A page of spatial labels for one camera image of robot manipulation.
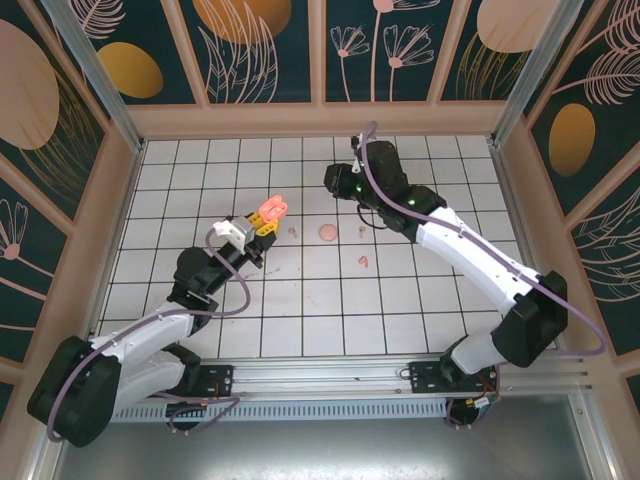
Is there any pink earbud charging case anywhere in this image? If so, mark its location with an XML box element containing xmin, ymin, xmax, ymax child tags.
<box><xmin>258</xmin><ymin>195</ymin><xmax>290</xmax><ymax>222</ymax></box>

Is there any grey metal sheet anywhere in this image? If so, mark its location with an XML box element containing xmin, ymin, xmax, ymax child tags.
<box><xmin>47</xmin><ymin>418</ymin><xmax>609</xmax><ymax>480</ymax></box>

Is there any small green circuit board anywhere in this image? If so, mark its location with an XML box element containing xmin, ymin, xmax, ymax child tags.
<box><xmin>469</xmin><ymin>392</ymin><xmax>501</xmax><ymax>416</ymax></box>

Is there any thin black cable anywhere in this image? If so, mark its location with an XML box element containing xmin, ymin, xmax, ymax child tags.
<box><xmin>354</xmin><ymin>201</ymin><xmax>387</xmax><ymax>232</ymax></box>

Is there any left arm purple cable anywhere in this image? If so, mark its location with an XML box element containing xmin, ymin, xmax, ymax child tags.
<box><xmin>47</xmin><ymin>227</ymin><xmax>252</xmax><ymax>442</ymax></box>

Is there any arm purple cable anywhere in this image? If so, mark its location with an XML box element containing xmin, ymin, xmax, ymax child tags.
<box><xmin>47</xmin><ymin>227</ymin><xmax>252</xmax><ymax>442</ymax></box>
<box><xmin>357</xmin><ymin>120</ymin><xmax>611</xmax><ymax>431</ymax></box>

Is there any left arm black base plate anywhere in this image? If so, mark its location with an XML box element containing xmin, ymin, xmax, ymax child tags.
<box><xmin>189</xmin><ymin>363</ymin><xmax>236</xmax><ymax>399</ymax></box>

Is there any aluminium mounting rail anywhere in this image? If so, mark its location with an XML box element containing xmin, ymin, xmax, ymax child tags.
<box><xmin>47</xmin><ymin>353</ymin><xmax>594</xmax><ymax>402</ymax></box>

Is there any aluminium frame post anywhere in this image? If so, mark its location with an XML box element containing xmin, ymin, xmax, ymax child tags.
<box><xmin>491</xmin><ymin>0</ymin><xmax>601</xmax><ymax>147</ymax></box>
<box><xmin>39</xmin><ymin>0</ymin><xmax>147</xmax><ymax>154</ymax></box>

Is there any slotted grey cable duct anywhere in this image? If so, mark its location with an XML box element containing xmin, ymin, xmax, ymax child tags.
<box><xmin>107</xmin><ymin>399</ymin><xmax>451</xmax><ymax>422</ymax></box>

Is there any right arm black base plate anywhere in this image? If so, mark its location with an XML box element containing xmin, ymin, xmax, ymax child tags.
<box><xmin>408</xmin><ymin>359</ymin><xmax>501</xmax><ymax>396</ymax></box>

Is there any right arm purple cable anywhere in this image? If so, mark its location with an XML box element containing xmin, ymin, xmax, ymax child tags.
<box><xmin>357</xmin><ymin>120</ymin><xmax>611</xmax><ymax>431</ymax></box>

